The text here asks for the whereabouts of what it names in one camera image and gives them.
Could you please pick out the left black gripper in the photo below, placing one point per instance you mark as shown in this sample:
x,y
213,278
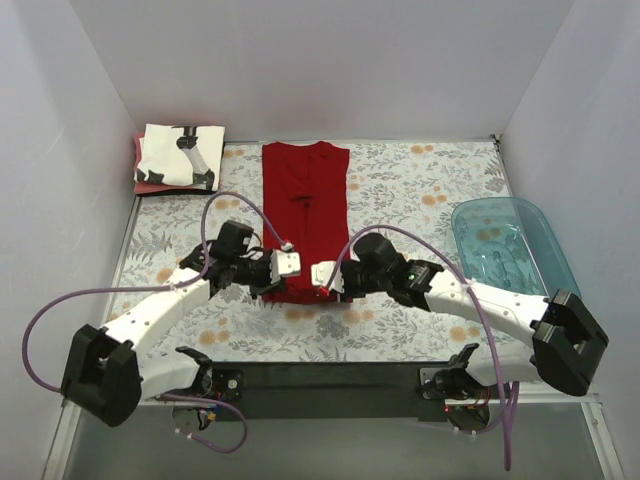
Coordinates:
x,y
265,279

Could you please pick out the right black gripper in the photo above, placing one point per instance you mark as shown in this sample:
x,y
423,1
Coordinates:
x,y
346,282

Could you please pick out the red t shirt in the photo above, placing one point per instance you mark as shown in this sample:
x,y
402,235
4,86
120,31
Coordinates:
x,y
143,189
305,198

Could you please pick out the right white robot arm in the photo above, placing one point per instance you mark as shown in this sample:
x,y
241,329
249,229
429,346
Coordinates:
x,y
555,339

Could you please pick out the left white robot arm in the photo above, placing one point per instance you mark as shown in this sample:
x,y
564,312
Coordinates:
x,y
104,374

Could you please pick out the floral patterned table mat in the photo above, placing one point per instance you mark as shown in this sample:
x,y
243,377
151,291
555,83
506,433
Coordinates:
x,y
409,189

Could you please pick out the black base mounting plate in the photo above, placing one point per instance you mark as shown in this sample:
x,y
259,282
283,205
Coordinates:
x,y
343,390

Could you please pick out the teal plastic bin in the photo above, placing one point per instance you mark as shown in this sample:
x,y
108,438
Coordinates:
x,y
507,242

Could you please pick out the white printed folded t shirt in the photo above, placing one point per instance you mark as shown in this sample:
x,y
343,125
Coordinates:
x,y
185,156

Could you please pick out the red folded t shirt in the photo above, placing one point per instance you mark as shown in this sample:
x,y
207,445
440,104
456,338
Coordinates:
x,y
143,189

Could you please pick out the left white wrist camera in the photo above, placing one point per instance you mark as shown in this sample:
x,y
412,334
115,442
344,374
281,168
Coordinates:
x,y
285,262

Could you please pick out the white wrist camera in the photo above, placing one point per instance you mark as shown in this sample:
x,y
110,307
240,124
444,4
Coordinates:
x,y
285,262
327,278

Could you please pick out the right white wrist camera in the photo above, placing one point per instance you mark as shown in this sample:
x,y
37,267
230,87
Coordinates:
x,y
327,278

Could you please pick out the aluminium frame rail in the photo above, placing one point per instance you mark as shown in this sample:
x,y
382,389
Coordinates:
x,y
550,439

